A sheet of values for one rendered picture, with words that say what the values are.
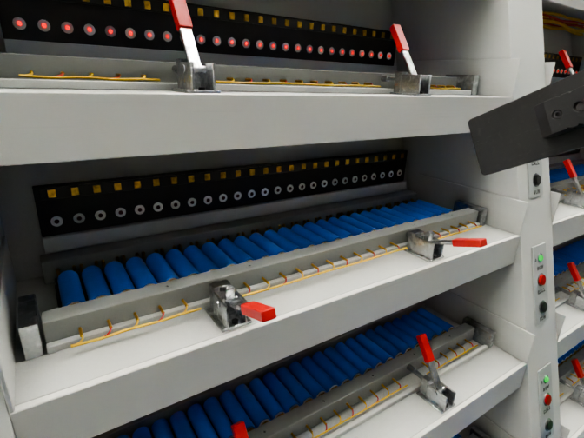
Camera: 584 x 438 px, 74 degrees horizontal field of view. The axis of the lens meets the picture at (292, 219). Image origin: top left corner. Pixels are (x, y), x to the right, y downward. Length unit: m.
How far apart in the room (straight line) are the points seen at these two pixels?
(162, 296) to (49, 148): 0.15
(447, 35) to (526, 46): 0.11
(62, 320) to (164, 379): 0.09
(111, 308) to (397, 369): 0.38
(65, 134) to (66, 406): 0.18
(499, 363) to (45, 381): 0.58
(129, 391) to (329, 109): 0.29
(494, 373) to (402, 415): 0.17
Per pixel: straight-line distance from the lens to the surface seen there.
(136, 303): 0.36
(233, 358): 0.35
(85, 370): 0.33
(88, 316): 0.35
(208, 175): 0.49
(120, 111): 0.31
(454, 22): 0.71
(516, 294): 0.68
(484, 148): 0.22
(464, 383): 0.63
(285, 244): 0.45
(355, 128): 0.41
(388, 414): 0.55
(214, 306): 0.36
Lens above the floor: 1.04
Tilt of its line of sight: 6 degrees down
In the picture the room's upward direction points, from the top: 7 degrees counter-clockwise
